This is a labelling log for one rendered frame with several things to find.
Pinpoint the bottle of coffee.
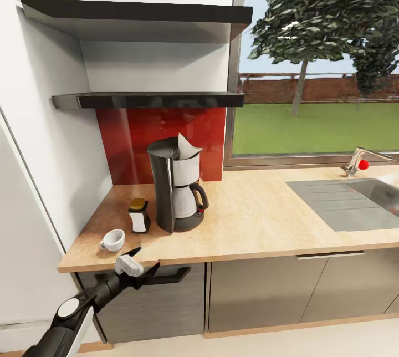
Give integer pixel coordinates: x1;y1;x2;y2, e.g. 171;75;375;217
128;198;151;234

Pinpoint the paper coffee filter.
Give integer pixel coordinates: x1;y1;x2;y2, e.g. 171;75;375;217
178;134;202;161

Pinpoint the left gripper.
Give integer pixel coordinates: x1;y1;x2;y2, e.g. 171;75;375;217
102;247;161;300

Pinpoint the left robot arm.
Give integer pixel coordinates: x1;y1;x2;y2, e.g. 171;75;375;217
23;247;161;357

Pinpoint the coffee cup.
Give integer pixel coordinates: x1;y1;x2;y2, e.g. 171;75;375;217
100;229;125;251

